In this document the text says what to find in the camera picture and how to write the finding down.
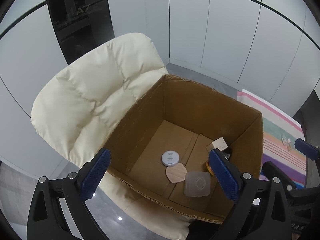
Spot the small peach bottle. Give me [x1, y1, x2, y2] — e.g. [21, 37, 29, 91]
[286, 139, 292, 152]

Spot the round white cream jar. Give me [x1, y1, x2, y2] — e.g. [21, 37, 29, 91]
[161, 150, 180, 167]

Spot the black glossy wall panel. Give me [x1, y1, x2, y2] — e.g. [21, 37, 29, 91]
[47, 0, 115, 64]

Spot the translucent plastic square case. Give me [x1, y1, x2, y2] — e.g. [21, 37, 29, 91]
[184, 171, 211, 197]

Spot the brown cardboard box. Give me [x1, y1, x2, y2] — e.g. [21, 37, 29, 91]
[105, 75, 264, 223]

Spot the white cardboard cosmetic box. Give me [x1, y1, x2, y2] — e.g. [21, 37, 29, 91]
[206, 137, 228, 152]

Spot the beige makeup sponge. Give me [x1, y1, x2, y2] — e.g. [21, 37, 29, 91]
[165, 163, 188, 183]

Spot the striped colourful cloth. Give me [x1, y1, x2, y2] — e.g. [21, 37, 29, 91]
[236, 90, 307, 190]

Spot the red orange tin can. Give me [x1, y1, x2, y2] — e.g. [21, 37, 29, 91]
[204, 161, 214, 176]

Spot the cream padded armchair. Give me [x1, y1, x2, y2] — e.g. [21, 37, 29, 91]
[30, 32, 193, 240]

